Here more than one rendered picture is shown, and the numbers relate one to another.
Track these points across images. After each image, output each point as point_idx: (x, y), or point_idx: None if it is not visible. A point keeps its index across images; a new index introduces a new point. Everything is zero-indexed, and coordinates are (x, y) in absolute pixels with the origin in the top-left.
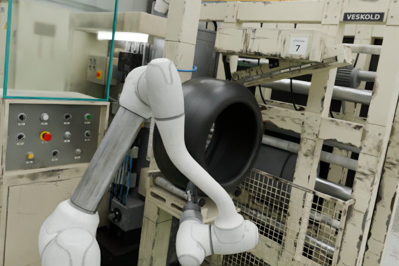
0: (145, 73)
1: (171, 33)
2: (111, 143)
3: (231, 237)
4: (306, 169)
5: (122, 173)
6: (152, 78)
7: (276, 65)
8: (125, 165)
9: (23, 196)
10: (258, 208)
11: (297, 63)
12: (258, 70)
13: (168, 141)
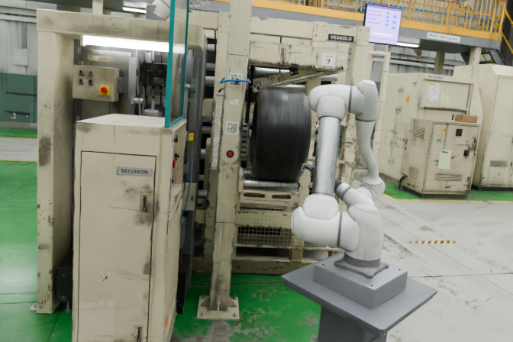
0: (358, 91)
1: (236, 47)
2: (336, 144)
3: (381, 188)
4: (310, 149)
5: None
6: (373, 94)
7: (297, 73)
8: None
9: (172, 231)
10: None
11: (314, 72)
12: (279, 77)
13: (369, 134)
